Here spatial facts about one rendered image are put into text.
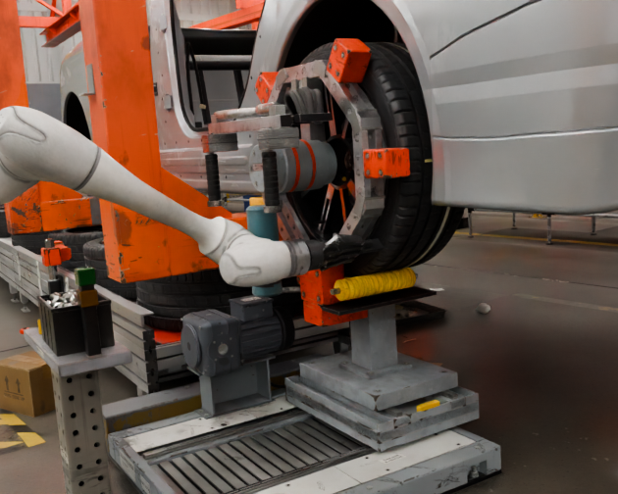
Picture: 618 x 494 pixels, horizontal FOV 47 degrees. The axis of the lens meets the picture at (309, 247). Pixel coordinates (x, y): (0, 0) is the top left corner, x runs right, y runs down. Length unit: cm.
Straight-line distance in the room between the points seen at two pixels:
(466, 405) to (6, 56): 300
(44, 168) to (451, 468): 121
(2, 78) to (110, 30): 193
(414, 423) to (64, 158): 115
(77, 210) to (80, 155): 276
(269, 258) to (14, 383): 144
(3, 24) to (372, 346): 278
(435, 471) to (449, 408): 25
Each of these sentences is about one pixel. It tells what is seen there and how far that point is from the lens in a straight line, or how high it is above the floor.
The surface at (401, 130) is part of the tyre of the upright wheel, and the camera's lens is 178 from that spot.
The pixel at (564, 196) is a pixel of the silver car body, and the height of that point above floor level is 78.
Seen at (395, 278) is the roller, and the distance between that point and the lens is 201.
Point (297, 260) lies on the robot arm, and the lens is 170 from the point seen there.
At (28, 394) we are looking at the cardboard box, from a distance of 279.
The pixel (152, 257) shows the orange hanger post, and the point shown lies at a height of 59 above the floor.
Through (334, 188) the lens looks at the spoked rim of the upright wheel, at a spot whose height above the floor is 77.
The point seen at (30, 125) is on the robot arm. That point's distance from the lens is 142.
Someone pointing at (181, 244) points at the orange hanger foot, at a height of 62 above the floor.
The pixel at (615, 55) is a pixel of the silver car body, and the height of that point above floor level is 103.
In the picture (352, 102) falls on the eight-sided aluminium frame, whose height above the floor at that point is 100.
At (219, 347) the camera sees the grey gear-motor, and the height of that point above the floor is 32.
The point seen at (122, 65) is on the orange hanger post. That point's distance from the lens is 225.
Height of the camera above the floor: 91
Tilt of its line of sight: 8 degrees down
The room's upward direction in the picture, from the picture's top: 4 degrees counter-clockwise
